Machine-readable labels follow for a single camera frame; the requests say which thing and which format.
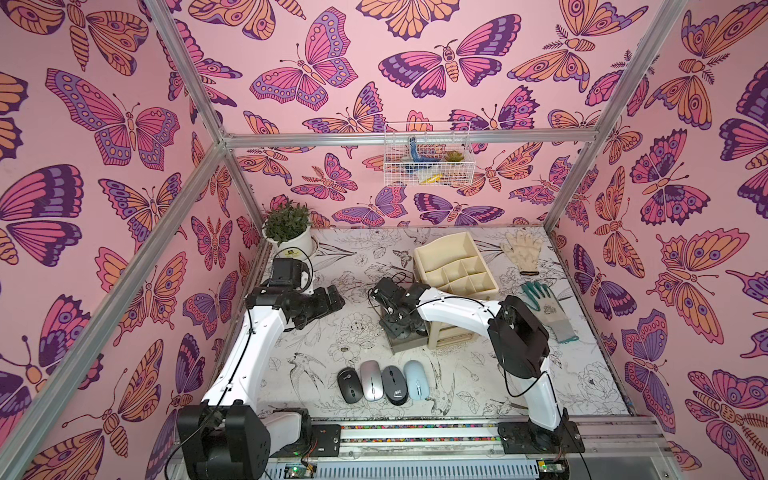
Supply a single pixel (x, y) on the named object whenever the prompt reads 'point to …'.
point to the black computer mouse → (350, 385)
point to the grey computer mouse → (395, 385)
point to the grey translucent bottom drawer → (413, 342)
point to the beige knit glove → (524, 251)
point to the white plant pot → (300, 247)
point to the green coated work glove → (540, 297)
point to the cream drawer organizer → (453, 264)
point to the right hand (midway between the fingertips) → (399, 316)
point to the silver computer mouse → (372, 380)
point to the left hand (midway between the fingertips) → (333, 303)
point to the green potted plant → (286, 221)
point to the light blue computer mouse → (417, 380)
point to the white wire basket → (428, 154)
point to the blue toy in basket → (419, 163)
